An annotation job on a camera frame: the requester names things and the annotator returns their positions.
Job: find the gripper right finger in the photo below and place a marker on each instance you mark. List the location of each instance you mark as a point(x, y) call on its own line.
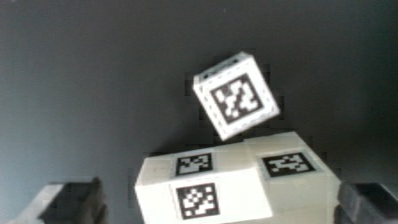
point(368, 203)

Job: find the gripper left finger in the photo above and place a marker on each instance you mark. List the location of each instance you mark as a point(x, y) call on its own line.
point(68, 204)

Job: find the white chair leg block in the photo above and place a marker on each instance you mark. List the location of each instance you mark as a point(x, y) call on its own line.
point(299, 180)

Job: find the small white tagged cube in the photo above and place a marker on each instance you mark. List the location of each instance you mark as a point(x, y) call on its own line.
point(235, 95)

